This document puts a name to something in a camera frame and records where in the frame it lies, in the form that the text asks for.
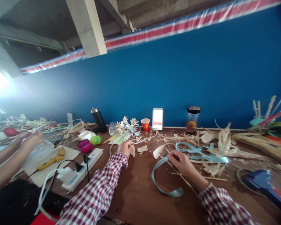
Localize person's left hand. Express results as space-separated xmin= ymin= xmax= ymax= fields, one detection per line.
xmin=117 ymin=140 xmax=135 ymax=157

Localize person's right hand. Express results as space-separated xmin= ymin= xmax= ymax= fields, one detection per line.
xmin=166 ymin=150 xmax=210 ymax=192

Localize person's left fingers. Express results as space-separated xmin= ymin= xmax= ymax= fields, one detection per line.
xmin=124 ymin=140 xmax=135 ymax=155

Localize person's right fingers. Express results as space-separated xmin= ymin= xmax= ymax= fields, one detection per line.
xmin=166 ymin=150 xmax=184 ymax=171

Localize thin straw strip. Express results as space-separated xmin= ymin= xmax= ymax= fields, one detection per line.
xmin=166 ymin=159 xmax=200 ymax=196

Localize light blue ribbon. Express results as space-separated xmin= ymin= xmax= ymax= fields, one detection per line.
xmin=151 ymin=142 xmax=230 ymax=198

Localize green packet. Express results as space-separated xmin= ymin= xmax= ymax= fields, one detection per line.
xmin=107 ymin=136 xmax=127 ymax=146

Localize curved husk piece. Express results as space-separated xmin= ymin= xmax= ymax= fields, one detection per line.
xmin=153 ymin=143 xmax=173 ymax=159

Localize straw flower bouquet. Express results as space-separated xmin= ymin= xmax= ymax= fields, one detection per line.
xmin=115 ymin=116 xmax=141 ymax=138

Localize pile of husk scraps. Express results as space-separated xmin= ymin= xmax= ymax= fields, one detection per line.
xmin=137 ymin=130 xmax=216 ymax=160

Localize clear plastic bottle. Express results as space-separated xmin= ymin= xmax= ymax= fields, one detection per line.
xmin=108 ymin=122 xmax=119 ymax=136

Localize red paper cup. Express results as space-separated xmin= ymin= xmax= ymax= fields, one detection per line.
xmin=140 ymin=118 xmax=150 ymax=132

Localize black thermos flask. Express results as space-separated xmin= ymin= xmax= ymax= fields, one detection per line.
xmin=91 ymin=107 xmax=108 ymax=133

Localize clear bottle with black lid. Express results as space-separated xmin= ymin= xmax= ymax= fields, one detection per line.
xmin=186 ymin=106 xmax=201 ymax=135

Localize pink round container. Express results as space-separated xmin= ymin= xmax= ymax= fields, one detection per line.
xmin=77 ymin=139 xmax=94 ymax=154

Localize white power strip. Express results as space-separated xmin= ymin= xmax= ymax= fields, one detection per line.
xmin=61 ymin=148 xmax=104 ymax=193

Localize white round container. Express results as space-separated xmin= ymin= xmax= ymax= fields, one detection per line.
xmin=78 ymin=131 xmax=96 ymax=142

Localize small black plug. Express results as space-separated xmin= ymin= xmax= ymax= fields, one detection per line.
xmin=82 ymin=154 xmax=91 ymax=183

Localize long straw stick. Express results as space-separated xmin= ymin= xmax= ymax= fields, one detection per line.
xmin=170 ymin=172 xmax=228 ymax=182

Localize yellow glue gun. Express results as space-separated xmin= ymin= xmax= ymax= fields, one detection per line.
xmin=37 ymin=147 xmax=66 ymax=171

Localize white cloth mat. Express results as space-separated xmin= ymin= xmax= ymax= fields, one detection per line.
xmin=18 ymin=145 xmax=81 ymax=188

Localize pile of corn husks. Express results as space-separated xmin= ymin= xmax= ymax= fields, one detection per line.
xmin=199 ymin=120 xmax=281 ymax=175

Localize blue glue gun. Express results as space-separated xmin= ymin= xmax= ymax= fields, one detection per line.
xmin=244 ymin=170 xmax=281 ymax=211

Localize bundle of straw sticks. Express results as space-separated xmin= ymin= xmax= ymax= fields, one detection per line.
xmin=249 ymin=85 xmax=281 ymax=134

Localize orange sheet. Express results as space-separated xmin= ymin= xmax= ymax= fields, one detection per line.
xmin=266 ymin=135 xmax=281 ymax=148

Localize pile of straw flowers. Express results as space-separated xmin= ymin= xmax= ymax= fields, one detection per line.
xmin=0 ymin=107 xmax=96 ymax=143

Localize striped red blue tarp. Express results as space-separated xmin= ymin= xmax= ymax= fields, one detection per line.
xmin=19 ymin=0 xmax=281 ymax=75

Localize concrete beam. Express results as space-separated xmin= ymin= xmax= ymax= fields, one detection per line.
xmin=65 ymin=0 xmax=108 ymax=59

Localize black bag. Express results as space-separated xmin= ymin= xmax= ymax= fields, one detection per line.
xmin=0 ymin=178 xmax=70 ymax=225

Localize thin white wire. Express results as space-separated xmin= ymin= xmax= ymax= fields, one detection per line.
xmin=109 ymin=140 xmax=127 ymax=156

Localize black plug with cable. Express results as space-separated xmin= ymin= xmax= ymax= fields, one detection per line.
xmin=26 ymin=160 xmax=84 ymax=192

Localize white charger with cable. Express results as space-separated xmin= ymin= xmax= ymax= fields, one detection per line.
xmin=34 ymin=167 xmax=76 ymax=216

